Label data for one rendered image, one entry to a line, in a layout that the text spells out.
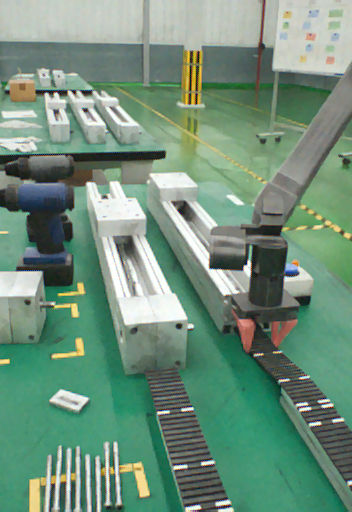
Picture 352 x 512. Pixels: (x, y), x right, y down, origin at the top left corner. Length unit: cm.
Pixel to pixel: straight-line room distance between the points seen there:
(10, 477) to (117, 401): 19
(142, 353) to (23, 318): 23
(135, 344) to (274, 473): 28
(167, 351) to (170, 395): 11
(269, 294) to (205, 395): 19
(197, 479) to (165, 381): 19
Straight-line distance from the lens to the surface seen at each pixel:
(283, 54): 716
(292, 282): 107
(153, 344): 83
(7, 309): 93
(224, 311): 94
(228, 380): 85
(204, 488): 64
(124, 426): 76
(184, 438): 70
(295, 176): 89
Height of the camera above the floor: 128
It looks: 23 degrees down
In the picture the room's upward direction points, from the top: 2 degrees clockwise
